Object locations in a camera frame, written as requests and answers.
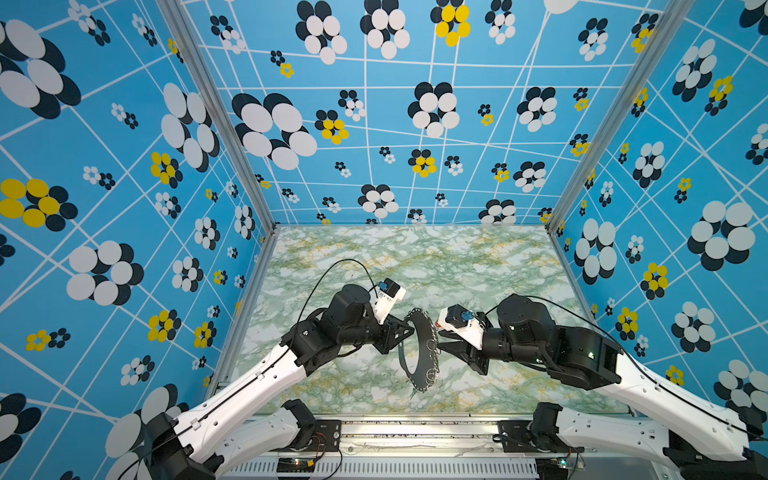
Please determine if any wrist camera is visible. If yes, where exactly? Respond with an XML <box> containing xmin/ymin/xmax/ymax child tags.
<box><xmin>373</xmin><ymin>278</ymin><xmax>406</xmax><ymax>325</ymax></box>
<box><xmin>436</xmin><ymin>305</ymin><xmax>491</xmax><ymax>350</ymax></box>

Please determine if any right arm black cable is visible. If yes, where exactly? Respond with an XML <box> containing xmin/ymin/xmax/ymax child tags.
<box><xmin>485</xmin><ymin>295</ymin><xmax>768</xmax><ymax>436</ymax></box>

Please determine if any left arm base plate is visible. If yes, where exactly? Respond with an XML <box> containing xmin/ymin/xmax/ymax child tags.
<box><xmin>273</xmin><ymin>419</ymin><xmax>342</xmax><ymax>453</ymax></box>

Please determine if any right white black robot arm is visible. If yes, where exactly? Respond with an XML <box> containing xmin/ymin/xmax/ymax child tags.
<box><xmin>436</xmin><ymin>294</ymin><xmax>767</xmax><ymax>479</ymax></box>

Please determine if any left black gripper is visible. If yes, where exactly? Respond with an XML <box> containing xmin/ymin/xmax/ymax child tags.
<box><xmin>340</xmin><ymin>310</ymin><xmax>418</xmax><ymax>354</ymax></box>

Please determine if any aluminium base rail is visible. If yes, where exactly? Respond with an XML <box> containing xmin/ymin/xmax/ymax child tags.
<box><xmin>219</xmin><ymin>417</ymin><xmax>680</xmax><ymax>479</ymax></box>

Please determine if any left aluminium corner post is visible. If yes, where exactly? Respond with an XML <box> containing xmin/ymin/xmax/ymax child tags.
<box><xmin>157</xmin><ymin>0</ymin><xmax>278</xmax><ymax>234</ymax></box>

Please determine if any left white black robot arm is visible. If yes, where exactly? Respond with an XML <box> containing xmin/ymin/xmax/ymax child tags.
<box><xmin>134</xmin><ymin>279</ymin><xmax>414</xmax><ymax>479</ymax></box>

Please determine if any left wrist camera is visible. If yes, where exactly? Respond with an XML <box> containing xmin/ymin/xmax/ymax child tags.
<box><xmin>373</xmin><ymin>278</ymin><xmax>406</xmax><ymax>325</ymax></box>

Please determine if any right aluminium corner post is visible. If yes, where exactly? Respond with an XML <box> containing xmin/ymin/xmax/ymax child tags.
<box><xmin>548</xmin><ymin>0</ymin><xmax>697</xmax><ymax>234</ymax></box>

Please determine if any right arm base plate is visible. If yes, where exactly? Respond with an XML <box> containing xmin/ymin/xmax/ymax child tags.
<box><xmin>493</xmin><ymin>420</ymin><xmax>584</xmax><ymax>454</ymax></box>

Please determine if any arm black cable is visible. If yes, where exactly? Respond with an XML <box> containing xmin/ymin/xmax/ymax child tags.
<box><xmin>296</xmin><ymin>259</ymin><xmax>382</xmax><ymax>325</ymax></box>
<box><xmin>485</xmin><ymin>295</ymin><xmax>768</xmax><ymax>436</ymax></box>

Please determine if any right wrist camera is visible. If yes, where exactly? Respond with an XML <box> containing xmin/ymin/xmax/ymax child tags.
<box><xmin>436</xmin><ymin>305</ymin><xmax>491</xmax><ymax>350</ymax></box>

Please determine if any aluminium corner post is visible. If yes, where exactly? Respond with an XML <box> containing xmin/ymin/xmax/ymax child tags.
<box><xmin>157</xmin><ymin>0</ymin><xmax>278</xmax><ymax>234</ymax></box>
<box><xmin>548</xmin><ymin>0</ymin><xmax>697</xmax><ymax>234</ymax></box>

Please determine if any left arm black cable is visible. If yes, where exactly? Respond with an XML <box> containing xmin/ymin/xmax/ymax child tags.
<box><xmin>296</xmin><ymin>259</ymin><xmax>382</xmax><ymax>325</ymax></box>

